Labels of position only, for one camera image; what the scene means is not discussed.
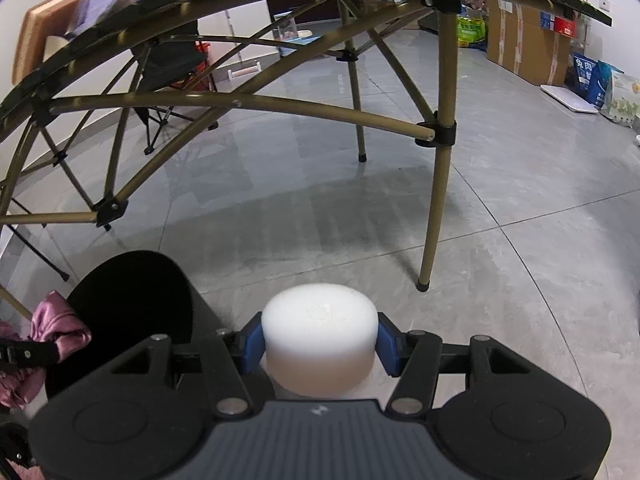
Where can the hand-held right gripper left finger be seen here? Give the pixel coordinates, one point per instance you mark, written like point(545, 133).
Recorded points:
point(251, 347)

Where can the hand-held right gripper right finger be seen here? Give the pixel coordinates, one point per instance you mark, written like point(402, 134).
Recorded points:
point(386, 347)

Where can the white foam cylinder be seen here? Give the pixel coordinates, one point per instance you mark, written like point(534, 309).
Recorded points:
point(320, 330)

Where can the black round trash bin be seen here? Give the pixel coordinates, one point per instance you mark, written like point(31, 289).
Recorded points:
point(125, 300)

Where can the person's pink satin clothing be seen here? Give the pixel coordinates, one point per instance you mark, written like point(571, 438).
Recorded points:
point(52, 320)

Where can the black wheeled equipment case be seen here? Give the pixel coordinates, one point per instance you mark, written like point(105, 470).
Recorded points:
point(30, 355)

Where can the black tripod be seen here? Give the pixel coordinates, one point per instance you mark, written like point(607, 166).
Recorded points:
point(40, 250)

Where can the red bucket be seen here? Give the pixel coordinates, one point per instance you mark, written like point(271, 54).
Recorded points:
point(202, 65)

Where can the black folding camping chair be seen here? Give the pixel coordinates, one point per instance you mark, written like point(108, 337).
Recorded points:
point(170, 62)

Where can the flat white scale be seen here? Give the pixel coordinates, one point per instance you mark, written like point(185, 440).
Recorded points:
point(570, 100)

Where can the clear plastic jar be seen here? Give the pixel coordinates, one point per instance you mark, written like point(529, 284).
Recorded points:
point(285, 26)

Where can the green printed bag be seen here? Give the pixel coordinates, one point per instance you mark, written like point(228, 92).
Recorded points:
point(471, 32)

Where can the large cardboard box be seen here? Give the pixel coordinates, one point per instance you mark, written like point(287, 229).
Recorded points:
point(525, 45)

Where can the dark blue printed bag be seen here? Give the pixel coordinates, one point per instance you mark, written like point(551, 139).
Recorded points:
point(582, 72)

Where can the small cardboard boxes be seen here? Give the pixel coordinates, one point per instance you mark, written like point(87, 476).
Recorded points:
point(390, 7)

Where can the blue and white bag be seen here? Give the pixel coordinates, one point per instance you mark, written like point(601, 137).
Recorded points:
point(605, 85)

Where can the white and green bag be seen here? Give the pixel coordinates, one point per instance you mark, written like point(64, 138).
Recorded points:
point(622, 100)

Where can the pink and brown plush toy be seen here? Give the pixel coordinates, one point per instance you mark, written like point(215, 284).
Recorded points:
point(475, 3)

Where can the small blue box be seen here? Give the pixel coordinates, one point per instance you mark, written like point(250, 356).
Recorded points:
point(546, 20)

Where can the red gift box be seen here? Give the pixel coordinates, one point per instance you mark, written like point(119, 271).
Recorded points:
point(564, 26)

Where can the wooden cutting board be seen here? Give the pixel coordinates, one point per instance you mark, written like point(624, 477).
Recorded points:
point(35, 35)

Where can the folding table with gold frame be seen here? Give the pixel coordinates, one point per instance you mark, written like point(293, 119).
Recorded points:
point(440, 85)

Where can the white wall outlet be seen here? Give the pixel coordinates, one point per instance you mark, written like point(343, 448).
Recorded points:
point(605, 5)

